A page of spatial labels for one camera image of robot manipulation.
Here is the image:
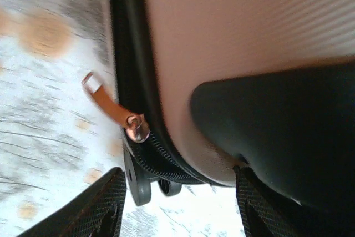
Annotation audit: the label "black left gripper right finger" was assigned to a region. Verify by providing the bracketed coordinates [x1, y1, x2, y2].
[232, 164, 305, 237]

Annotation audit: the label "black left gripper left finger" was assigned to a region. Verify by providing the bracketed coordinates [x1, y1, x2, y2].
[16, 167, 128, 237]

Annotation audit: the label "white hard-shell suitcase black wheels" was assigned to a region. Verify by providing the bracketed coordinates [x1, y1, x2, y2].
[82, 0, 355, 237]

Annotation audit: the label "floral print tablecloth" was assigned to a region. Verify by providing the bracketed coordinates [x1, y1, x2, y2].
[0, 0, 250, 237]

